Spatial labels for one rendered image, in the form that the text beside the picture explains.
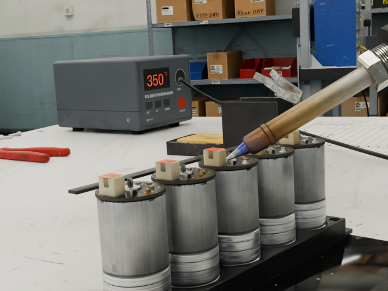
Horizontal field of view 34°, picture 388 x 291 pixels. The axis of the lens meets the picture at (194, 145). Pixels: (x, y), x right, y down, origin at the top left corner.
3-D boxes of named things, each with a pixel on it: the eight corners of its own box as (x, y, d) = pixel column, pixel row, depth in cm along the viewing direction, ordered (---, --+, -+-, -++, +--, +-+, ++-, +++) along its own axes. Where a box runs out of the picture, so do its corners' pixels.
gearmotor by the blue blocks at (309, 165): (335, 237, 31) (334, 136, 31) (310, 251, 30) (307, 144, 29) (293, 230, 33) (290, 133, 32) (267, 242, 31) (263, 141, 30)
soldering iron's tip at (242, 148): (230, 166, 24) (253, 152, 24) (224, 155, 23) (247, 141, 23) (228, 163, 24) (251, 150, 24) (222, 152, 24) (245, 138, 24)
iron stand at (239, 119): (261, 239, 47) (333, 135, 43) (176, 168, 50) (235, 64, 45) (291, 217, 52) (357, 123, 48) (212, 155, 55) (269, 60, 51)
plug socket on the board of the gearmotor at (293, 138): (302, 142, 30) (301, 129, 30) (292, 145, 29) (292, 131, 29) (287, 141, 31) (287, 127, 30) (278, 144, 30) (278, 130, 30)
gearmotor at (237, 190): (272, 272, 27) (268, 156, 26) (238, 290, 25) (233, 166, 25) (228, 261, 29) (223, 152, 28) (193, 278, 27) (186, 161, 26)
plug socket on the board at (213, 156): (230, 163, 26) (230, 147, 26) (217, 167, 25) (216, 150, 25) (215, 161, 26) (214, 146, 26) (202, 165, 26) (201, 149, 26)
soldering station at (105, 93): (194, 123, 87) (191, 53, 86) (140, 136, 78) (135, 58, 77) (114, 120, 96) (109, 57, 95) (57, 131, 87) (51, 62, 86)
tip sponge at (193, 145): (255, 148, 65) (254, 133, 65) (231, 158, 61) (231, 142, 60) (193, 145, 69) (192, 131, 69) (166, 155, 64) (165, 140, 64)
